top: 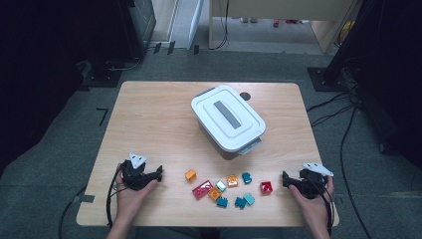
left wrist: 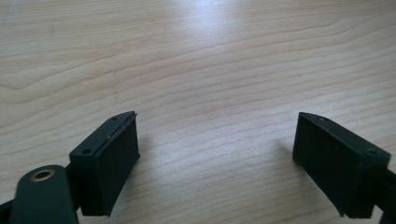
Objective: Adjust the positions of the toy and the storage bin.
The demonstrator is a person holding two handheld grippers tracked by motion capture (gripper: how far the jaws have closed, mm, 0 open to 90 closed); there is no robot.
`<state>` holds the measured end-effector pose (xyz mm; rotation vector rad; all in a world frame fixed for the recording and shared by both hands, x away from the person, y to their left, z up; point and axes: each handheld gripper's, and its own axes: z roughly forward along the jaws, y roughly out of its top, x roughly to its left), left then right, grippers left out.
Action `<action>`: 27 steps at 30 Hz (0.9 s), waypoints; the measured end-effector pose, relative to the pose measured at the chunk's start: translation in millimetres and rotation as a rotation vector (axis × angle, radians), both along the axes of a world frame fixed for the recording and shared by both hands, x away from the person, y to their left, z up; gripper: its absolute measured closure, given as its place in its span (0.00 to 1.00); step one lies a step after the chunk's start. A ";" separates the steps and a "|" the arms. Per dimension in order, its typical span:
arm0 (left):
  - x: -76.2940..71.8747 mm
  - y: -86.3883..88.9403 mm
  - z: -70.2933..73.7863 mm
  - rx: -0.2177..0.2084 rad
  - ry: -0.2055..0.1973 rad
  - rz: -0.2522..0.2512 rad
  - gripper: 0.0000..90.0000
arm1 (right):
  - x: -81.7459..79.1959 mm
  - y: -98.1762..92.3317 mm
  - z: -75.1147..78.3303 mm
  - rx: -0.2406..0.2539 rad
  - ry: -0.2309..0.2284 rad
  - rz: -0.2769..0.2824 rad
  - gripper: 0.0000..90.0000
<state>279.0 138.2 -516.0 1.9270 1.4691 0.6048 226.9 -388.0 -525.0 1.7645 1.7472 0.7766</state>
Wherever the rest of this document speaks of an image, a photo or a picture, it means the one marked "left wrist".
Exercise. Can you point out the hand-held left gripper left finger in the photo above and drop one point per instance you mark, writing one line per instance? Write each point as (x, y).
(106, 168)

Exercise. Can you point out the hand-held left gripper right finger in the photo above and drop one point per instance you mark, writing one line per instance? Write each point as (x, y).
(336, 165)

